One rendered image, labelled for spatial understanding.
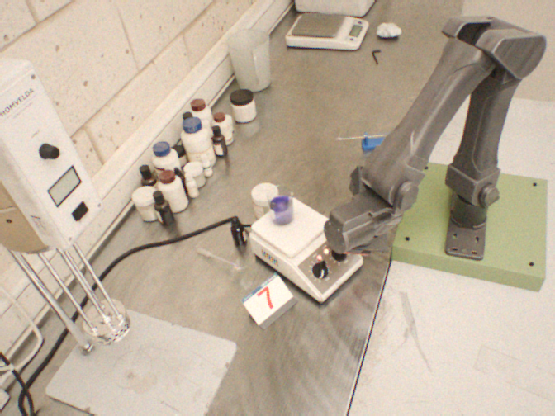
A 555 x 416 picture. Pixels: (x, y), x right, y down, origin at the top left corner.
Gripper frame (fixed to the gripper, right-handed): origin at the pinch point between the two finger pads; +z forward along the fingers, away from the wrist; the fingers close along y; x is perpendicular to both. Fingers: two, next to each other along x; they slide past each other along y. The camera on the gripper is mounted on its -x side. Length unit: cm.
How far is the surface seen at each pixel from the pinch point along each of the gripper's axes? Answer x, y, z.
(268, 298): 9.8, 13.1, 6.0
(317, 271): 5.1, 4.7, 1.1
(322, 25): -95, -11, 37
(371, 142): -35.2, -15.4, 14.7
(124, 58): -46, 48, 13
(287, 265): 3.8, 10.1, 2.9
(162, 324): 14.9, 32.3, 13.0
